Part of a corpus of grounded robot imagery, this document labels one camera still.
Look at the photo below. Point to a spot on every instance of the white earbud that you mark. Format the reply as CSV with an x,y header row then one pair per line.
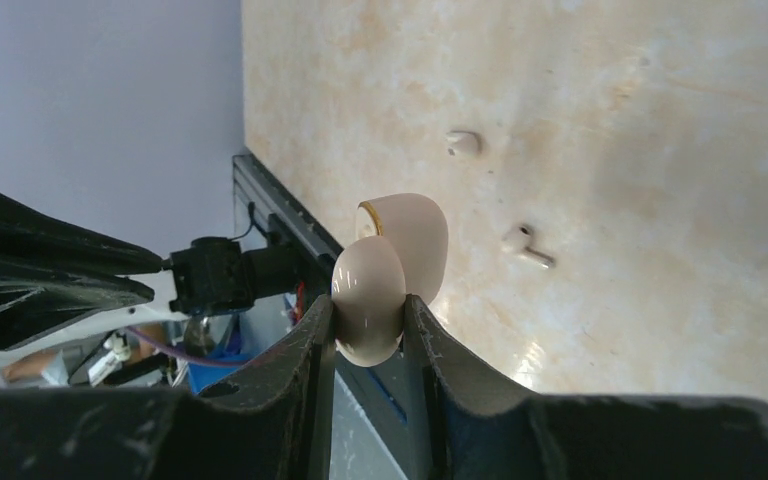
x,y
463,143
518,241

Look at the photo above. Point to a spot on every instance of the beige earbud charging case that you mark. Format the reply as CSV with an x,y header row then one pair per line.
x,y
400,249

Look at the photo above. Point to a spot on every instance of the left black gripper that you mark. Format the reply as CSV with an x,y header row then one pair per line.
x,y
53,273

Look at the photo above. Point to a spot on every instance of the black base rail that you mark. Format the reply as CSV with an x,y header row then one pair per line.
x,y
278,245

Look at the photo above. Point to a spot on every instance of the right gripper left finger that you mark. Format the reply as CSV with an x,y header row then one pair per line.
x,y
113,433

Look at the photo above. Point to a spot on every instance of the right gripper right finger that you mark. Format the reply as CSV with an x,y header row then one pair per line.
x,y
469,421

